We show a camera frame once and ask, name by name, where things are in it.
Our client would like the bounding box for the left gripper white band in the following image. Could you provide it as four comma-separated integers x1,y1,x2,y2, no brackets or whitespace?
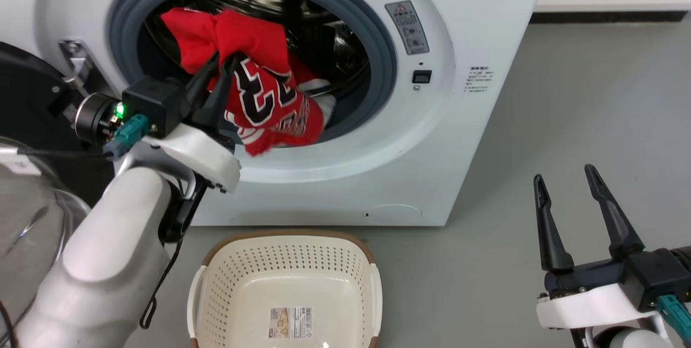
141,52,247,194

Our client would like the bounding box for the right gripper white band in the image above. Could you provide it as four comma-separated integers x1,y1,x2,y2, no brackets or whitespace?
533,164,660,331

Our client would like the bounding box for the red basketball jersey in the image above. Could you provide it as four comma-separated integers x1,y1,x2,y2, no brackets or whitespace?
160,7,325,157

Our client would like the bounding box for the white front-load washing machine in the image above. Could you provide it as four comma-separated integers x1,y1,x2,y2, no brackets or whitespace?
0,0,551,228

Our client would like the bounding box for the cream perforated laundry basket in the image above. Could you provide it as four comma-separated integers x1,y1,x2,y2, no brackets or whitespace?
187,229,383,348

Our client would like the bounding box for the basket product sticker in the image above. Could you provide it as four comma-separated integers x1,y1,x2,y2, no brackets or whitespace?
269,306,314,340

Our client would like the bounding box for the white garment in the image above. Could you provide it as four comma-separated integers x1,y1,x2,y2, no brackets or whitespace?
299,79,337,125

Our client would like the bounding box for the stainless steel washer drum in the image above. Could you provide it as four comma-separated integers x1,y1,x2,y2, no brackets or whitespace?
143,0,372,127

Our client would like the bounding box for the metal door hinge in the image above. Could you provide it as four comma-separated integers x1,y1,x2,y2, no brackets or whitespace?
59,39,117,96

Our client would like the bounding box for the grey rubber door gasket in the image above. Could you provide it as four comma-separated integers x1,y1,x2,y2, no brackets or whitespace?
107,0,398,145

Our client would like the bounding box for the black glass washer door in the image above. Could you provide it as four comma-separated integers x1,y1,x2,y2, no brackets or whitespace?
0,40,117,348

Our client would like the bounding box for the grey warning sticker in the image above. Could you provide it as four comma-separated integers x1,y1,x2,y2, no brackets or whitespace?
384,0,431,57

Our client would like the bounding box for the teal left cable connector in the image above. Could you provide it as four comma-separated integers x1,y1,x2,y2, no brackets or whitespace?
104,114,150,158

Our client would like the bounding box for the teal cable connector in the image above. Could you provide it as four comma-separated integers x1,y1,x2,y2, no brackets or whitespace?
656,294,691,344
104,114,150,158

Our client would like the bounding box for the teal right cable connector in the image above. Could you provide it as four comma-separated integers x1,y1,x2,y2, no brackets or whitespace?
656,294,691,344

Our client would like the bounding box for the black left connector cable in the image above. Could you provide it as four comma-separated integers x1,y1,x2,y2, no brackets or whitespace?
0,145,111,161

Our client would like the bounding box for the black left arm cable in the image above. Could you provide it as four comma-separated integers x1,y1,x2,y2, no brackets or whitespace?
139,237,184,330

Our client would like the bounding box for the black wall baseboard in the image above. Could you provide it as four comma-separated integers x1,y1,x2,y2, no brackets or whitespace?
530,10,689,24

